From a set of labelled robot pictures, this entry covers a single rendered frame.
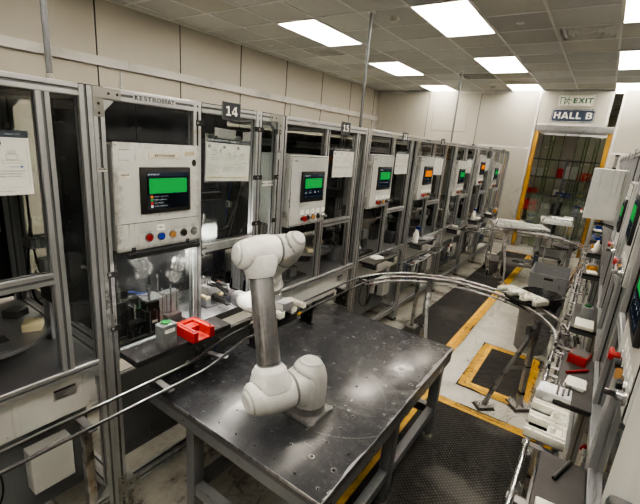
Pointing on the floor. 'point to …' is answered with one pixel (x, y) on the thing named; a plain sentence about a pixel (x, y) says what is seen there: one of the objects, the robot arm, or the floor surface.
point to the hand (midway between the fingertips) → (212, 289)
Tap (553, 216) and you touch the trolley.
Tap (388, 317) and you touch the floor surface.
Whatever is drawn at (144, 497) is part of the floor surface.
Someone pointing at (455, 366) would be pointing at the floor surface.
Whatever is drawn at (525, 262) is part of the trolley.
